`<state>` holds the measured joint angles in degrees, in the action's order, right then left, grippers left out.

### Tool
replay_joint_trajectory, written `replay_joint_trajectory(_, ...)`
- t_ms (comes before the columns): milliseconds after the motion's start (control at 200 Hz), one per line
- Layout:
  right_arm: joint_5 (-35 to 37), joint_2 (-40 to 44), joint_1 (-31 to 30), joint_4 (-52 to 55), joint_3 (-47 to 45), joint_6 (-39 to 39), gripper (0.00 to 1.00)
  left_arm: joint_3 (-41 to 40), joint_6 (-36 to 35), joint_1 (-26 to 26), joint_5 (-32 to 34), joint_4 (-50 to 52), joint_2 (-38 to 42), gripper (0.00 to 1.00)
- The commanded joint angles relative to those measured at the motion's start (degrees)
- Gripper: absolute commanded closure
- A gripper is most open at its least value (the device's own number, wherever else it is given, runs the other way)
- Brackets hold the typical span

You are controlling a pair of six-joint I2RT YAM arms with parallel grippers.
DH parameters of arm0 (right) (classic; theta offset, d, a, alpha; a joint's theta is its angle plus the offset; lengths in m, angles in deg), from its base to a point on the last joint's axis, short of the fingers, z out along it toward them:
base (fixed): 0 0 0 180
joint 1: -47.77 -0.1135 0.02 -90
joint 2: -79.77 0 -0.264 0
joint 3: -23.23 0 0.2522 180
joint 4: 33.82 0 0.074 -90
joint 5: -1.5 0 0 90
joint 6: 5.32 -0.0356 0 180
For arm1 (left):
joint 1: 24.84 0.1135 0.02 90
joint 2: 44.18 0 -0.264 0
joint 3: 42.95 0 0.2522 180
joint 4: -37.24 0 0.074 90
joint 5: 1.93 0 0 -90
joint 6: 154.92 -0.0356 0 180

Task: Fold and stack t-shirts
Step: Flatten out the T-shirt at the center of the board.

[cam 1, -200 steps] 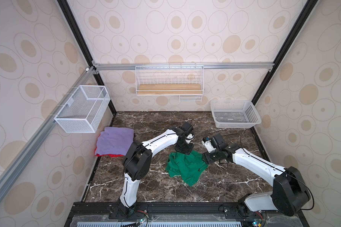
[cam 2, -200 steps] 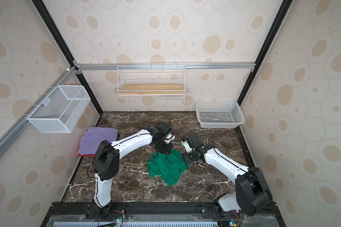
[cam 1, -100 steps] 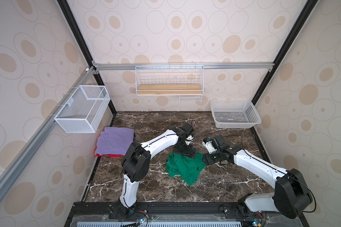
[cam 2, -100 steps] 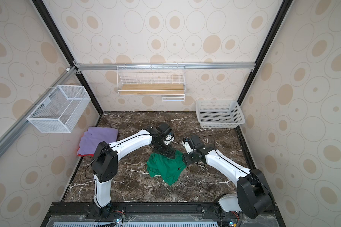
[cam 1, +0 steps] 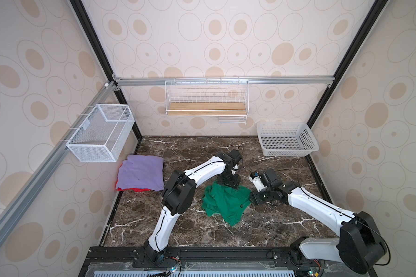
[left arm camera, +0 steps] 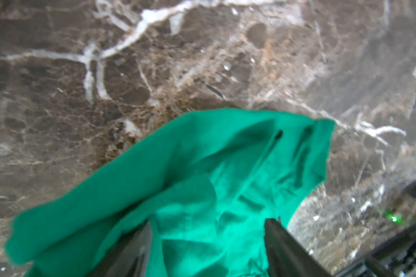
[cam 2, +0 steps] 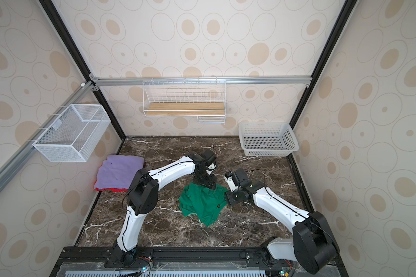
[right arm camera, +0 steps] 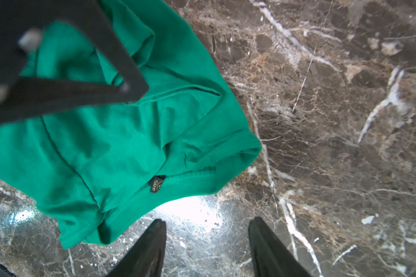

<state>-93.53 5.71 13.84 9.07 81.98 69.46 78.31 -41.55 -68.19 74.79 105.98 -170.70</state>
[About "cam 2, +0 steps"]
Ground green t-shirt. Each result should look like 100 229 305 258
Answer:
179 183 228 226

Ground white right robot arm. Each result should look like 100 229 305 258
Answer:
224 169 340 274

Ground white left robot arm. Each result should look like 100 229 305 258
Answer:
106 150 217 267

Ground white plastic laundry basket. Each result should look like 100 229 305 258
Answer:
239 122 299 157

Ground wooden shelf board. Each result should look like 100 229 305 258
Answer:
144 102 226 117

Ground folded purple t-shirt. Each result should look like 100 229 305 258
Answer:
94 155 144 192

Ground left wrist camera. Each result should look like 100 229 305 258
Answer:
206 162 217 175

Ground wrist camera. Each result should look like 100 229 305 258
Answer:
224 172 237 192
206 162 217 175

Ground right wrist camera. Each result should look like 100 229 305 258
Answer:
224 172 237 192

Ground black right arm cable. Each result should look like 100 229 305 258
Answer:
242 167 339 267

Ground white wire wall shelf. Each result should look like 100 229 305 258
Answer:
142 83 227 123

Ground horizontal aluminium back rail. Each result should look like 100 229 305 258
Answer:
92 76 312 87

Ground white wire mesh basket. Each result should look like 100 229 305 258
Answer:
32 104 110 163

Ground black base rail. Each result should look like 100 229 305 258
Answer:
50 245 349 277

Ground aluminium left wall rail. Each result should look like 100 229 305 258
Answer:
0 81 93 193

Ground black right corner post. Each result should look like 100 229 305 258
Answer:
290 0 358 129

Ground black corner post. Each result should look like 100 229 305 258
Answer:
290 0 358 129
38 0 127 142

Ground black left corner post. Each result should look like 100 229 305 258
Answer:
38 0 127 142

